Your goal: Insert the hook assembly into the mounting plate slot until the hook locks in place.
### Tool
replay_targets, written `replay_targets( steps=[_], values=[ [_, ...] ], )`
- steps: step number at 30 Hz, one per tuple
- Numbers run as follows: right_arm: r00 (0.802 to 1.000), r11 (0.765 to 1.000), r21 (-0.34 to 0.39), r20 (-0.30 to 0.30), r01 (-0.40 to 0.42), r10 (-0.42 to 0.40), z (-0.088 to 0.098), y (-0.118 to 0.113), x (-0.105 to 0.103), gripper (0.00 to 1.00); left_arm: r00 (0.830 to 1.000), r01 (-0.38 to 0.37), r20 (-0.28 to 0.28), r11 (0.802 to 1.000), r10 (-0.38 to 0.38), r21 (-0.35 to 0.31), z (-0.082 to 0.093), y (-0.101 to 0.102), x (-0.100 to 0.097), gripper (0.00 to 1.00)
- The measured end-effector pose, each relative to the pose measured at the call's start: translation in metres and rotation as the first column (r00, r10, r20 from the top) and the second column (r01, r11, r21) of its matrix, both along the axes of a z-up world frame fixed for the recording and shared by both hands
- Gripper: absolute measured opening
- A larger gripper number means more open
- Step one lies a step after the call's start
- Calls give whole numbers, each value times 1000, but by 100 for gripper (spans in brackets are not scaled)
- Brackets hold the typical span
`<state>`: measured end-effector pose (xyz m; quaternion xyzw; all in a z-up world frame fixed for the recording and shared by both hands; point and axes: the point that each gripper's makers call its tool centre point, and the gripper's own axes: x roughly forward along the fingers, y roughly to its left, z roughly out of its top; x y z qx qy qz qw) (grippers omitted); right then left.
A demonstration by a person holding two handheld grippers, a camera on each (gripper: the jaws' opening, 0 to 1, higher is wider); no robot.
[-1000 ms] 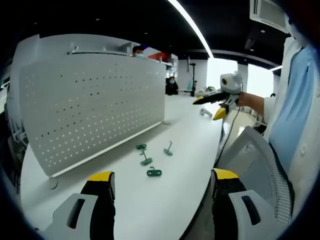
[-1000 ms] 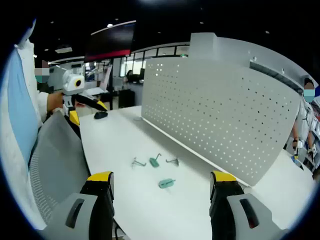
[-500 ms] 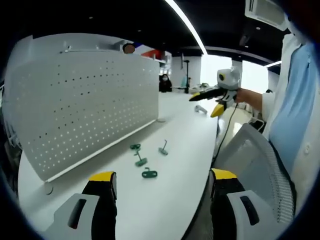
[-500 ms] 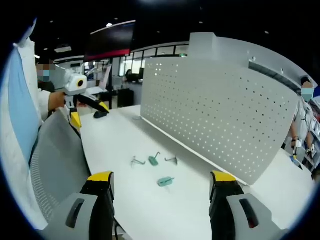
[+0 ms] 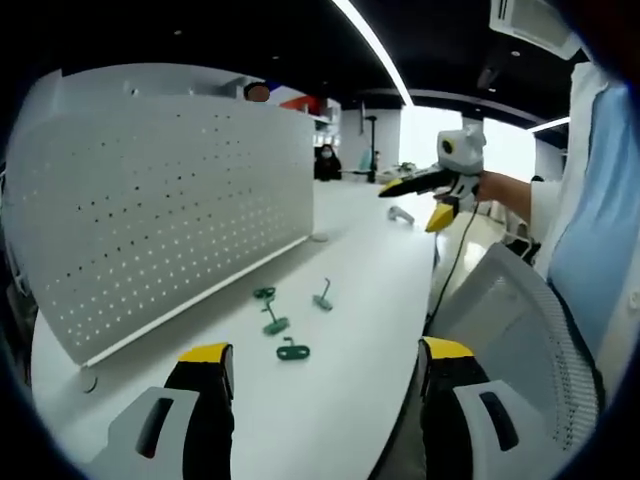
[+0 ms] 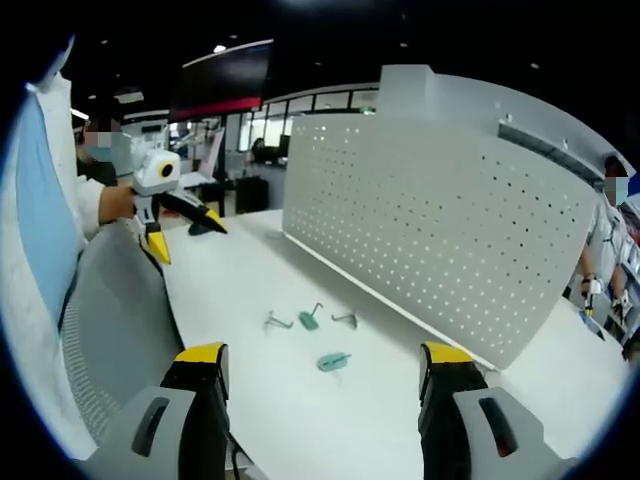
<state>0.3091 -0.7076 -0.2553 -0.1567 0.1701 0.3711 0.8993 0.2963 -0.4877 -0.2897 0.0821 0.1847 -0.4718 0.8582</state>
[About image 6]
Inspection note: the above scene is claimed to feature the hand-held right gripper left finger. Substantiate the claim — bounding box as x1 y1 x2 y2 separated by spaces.
97 342 232 480

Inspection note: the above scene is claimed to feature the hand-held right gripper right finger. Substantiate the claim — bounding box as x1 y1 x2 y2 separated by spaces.
418 341 576 480

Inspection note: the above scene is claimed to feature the teal hook assembly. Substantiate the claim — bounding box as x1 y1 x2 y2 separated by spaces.
298 300 326 332
317 351 353 373

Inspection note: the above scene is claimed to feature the white perforated mounting plate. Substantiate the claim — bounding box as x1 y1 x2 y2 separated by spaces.
281 112 602 372

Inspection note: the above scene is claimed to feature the person's left hand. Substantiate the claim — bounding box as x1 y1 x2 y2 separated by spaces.
98 183 137 225

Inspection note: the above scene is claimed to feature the black cabinet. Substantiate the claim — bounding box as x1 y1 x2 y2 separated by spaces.
234 176 270 216

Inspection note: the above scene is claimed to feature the blue and white cloth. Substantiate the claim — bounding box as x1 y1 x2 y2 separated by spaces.
0 33 84 454

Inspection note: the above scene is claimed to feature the black hanging screen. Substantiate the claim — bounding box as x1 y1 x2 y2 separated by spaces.
168 38 275 122

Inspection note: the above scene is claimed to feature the white desk partition shelf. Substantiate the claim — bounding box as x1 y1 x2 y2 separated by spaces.
378 63 637 194

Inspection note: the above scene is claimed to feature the black cable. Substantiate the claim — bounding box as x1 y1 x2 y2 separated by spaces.
227 433 254 479

